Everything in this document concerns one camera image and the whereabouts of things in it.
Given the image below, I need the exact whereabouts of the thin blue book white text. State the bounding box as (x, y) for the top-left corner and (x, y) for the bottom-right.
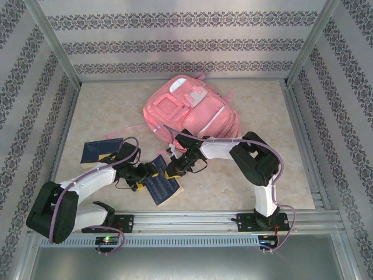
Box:
(144, 154), (184, 207)

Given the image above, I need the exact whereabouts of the thick navy book yellow label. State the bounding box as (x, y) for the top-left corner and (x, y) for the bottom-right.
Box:
(80, 137), (125, 169)

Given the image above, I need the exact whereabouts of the pink student backpack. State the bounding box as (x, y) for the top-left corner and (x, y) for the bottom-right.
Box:
(104, 72), (241, 155)

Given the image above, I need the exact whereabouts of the left controller board green light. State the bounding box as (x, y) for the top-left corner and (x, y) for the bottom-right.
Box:
(95, 236), (119, 246)

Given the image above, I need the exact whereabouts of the grey metal sheet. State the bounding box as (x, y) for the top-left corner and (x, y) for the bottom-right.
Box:
(17, 246), (359, 280)

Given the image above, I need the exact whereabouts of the right controller board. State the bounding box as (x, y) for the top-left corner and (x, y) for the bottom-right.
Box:
(259, 235), (279, 249)

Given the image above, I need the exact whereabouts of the thin black right gripper wire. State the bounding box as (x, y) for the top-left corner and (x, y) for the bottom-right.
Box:
(191, 159), (209, 173)

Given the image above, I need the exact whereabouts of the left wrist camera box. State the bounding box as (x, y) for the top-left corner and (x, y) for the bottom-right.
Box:
(116, 144), (141, 163)

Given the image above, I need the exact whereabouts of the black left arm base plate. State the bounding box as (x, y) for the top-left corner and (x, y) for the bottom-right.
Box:
(81, 214), (135, 234)

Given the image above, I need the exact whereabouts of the aluminium mounting rail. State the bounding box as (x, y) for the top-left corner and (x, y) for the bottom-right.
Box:
(27, 211), (342, 234)

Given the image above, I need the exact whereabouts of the slotted grey cable duct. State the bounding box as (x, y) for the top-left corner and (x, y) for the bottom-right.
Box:
(39, 234), (277, 249)

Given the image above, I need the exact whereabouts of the left aluminium side rail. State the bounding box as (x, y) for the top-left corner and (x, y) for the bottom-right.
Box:
(40, 84), (81, 212)

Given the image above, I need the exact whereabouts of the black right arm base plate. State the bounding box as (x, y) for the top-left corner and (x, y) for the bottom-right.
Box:
(236, 212), (291, 233)

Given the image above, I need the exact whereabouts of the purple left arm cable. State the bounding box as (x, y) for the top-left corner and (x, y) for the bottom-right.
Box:
(48, 136), (141, 257)

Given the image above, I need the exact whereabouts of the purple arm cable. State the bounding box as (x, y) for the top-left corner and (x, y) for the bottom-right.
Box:
(48, 136), (141, 257)
(163, 124), (298, 253)

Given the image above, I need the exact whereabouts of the aluminium back rail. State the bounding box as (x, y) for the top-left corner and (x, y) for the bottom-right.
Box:
(78, 76), (289, 84)

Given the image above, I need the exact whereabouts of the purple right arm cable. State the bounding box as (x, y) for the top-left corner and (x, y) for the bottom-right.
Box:
(163, 124), (298, 253)

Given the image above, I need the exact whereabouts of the left aluminium frame post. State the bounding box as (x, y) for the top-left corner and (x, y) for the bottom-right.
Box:
(24, 0), (84, 88)

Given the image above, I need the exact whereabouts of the aluminium frame post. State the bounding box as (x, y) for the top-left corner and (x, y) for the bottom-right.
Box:
(24, 0), (84, 88)
(285, 0), (342, 87)

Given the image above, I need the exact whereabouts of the right aluminium frame post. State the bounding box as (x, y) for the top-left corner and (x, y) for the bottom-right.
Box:
(285, 0), (342, 87)

